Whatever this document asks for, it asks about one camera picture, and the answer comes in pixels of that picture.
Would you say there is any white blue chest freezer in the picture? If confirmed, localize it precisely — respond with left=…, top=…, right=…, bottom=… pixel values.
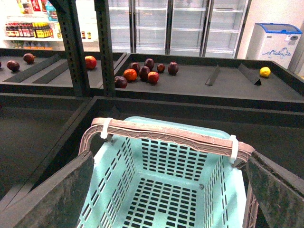
left=246, top=23, right=302, bottom=68

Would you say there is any black perforated steel post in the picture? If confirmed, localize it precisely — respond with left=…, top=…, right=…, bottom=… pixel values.
left=94, top=0, right=115, bottom=97
left=50, top=0, right=90, bottom=97

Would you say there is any red apple left tray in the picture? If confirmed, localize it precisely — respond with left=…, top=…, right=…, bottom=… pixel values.
left=85, top=56, right=97, bottom=70

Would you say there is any shelf with sauce bottles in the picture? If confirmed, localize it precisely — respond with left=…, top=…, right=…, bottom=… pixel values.
left=0, top=0, right=99, bottom=51

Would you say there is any orange fruit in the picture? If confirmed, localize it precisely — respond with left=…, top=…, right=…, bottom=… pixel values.
left=123, top=69, right=137, bottom=82

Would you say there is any light blue plastic basket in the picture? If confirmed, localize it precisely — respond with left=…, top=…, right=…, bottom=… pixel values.
left=76, top=116, right=247, bottom=228

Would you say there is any small dark red apple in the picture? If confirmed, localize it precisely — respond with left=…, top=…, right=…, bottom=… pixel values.
left=157, top=64, right=165, bottom=73

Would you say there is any dark red apple right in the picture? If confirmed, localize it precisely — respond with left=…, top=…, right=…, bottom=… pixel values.
left=168, top=61, right=179, bottom=75

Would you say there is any black divider right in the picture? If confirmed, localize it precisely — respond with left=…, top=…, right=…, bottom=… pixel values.
left=238, top=64, right=262, bottom=86

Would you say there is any dark red apple front left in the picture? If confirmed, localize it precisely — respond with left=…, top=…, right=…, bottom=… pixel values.
left=114, top=76, right=128, bottom=88

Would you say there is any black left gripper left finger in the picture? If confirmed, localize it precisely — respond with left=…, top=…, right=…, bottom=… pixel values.
left=0, top=152, right=94, bottom=228

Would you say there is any brown basket handle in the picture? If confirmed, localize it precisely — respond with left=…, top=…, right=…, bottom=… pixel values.
left=79, top=117, right=258, bottom=228

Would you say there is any black left display tray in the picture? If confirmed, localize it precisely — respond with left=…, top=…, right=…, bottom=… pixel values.
left=0, top=48, right=128, bottom=97

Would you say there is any black divider left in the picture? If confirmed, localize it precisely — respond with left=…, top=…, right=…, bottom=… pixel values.
left=205, top=65, right=220, bottom=86

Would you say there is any white zip tie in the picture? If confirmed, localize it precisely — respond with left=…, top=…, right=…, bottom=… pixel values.
left=229, top=135, right=238, bottom=163
left=100, top=118, right=112, bottom=139

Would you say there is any dark red apple centre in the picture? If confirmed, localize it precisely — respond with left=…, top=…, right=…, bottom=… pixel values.
left=139, top=66, right=150, bottom=81

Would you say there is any glass door fridge row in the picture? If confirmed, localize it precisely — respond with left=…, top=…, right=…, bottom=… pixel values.
left=109, top=0, right=251, bottom=58

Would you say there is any white zip tie left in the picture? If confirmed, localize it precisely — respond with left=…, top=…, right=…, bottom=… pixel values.
left=100, top=118, right=112, bottom=139

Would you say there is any dark apple far back left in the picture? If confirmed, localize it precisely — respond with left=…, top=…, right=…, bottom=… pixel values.
left=23, top=53, right=35, bottom=64

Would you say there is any black lower display tray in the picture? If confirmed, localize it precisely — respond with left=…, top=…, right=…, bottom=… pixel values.
left=0, top=94, right=304, bottom=209

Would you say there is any yellow lemon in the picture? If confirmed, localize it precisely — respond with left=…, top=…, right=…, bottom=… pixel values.
left=259, top=66, right=271, bottom=78

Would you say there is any black divider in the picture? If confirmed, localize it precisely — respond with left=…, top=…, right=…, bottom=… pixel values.
left=238, top=64, right=262, bottom=86
left=205, top=65, right=220, bottom=86

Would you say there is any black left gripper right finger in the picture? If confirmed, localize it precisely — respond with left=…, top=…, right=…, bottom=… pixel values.
left=247, top=151, right=304, bottom=228

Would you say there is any white zip tie right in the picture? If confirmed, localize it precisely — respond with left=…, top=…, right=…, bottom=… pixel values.
left=229, top=135, right=238, bottom=163

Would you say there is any black display tray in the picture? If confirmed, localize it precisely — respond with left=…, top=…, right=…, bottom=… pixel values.
left=0, top=48, right=128, bottom=97
left=115, top=54, right=304, bottom=112
left=0, top=94, right=304, bottom=209

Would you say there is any dark red apple back left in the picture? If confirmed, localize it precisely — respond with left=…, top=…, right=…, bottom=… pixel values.
left=130, top=62, right=141, bottom=73

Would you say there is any black upper display tray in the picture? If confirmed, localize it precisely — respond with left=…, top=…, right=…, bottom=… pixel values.
left=115, top=54, right=304, bottom=112

